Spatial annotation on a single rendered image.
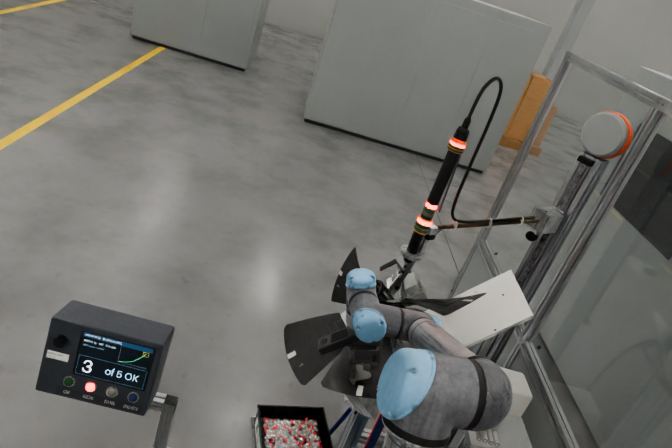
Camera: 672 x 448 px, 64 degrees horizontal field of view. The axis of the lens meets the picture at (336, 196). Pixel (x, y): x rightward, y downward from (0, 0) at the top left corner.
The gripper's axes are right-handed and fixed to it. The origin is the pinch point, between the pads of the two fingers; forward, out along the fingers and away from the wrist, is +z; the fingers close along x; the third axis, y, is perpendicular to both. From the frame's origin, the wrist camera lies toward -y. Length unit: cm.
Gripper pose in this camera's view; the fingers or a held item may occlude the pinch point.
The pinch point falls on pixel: (351, 380)
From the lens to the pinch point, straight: 158.9
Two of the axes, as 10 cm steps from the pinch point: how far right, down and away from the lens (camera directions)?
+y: 10.0, 0.1, -0.3
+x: 0.3, -4.3, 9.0
